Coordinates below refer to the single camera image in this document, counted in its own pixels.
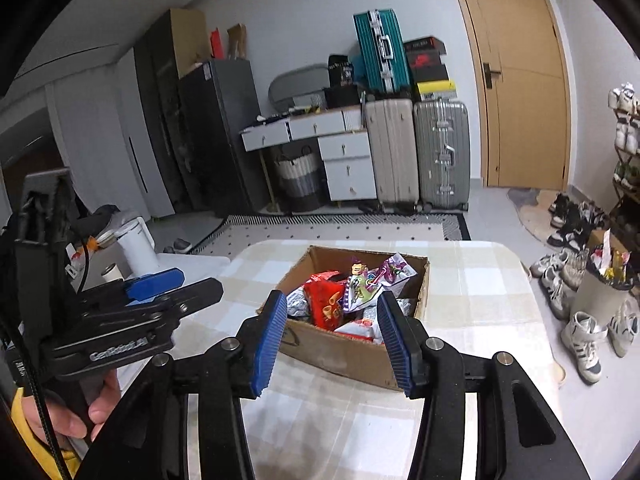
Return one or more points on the person's left hand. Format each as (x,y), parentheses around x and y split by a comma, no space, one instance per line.
(62,420)

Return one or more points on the red snack packet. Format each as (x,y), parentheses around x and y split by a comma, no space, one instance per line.
(325,305)

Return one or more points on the woven laundry basket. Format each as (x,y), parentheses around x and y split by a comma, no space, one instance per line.
(297,175)

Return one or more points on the wooden shoe rack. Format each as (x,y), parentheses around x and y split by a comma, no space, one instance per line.
(622,195)

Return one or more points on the teal suitcase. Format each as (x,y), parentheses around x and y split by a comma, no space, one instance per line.
(380,50)

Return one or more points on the grey door mat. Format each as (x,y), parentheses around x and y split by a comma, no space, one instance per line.
(530,210)

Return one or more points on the black white patterned rug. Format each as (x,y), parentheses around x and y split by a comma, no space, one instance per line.
(325,230)

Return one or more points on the yellow white shoe box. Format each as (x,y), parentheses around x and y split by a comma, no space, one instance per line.
(436,91)

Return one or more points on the silver suitcase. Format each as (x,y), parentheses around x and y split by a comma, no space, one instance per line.
(442,155)

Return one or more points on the dark slippers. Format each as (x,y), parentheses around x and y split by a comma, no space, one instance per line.
(180,246)

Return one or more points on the cluster of scattered shoes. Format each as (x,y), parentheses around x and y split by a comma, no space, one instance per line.
(582,345)

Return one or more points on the white kettle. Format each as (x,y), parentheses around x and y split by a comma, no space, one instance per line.
(137,250)

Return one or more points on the dark tall cabinet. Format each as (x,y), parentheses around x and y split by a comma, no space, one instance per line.
(160,110)

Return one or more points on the grey oval mirror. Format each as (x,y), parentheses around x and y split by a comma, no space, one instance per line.
(295,85)

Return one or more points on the black refrigerator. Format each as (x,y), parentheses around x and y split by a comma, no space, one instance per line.
(220,140)

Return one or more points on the red logo shoe box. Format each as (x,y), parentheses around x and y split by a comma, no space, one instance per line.
(424,60)

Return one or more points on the person's left forearm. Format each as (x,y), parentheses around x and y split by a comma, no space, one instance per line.
(22,440)

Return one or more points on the beige suitcase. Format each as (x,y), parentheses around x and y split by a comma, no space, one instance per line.
(392,155)

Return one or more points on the brown cardboard box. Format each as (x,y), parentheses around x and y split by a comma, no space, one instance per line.
(340,355)

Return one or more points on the black printed bag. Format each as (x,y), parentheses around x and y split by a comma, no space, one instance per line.
(340,71)

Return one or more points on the brown cardboard sheet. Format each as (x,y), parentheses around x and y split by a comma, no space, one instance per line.
(187,40)

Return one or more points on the wooden door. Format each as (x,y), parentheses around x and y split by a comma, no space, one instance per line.
(520,110)

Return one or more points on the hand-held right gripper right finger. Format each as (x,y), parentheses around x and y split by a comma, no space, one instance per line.
(397,340)

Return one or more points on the silver purple snack packet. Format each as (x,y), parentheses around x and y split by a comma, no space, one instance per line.
(299,305)

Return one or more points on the white red chip packet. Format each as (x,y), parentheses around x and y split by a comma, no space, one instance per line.
(357,329)

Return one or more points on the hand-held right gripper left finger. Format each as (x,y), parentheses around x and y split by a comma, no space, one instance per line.
(267,340)

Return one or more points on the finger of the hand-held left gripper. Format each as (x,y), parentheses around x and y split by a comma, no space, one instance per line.
(200,292)
(150,284)

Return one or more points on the brown paper bag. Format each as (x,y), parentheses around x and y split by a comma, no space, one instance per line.
(237,42)

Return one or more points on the red paper bag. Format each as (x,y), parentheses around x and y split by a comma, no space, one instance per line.
(216,45)

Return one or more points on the white drawer desk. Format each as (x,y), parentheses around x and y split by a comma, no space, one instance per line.
(345,170)

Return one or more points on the white trash bin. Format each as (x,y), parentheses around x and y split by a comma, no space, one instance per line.
(595,290)

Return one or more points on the purple cartoon snack packet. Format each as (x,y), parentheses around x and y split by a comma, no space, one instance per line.
(375,275)

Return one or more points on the small white jar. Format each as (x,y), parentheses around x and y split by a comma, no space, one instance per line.
(112,274)

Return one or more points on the black storage box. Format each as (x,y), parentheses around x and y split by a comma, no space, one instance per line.
(341,97)

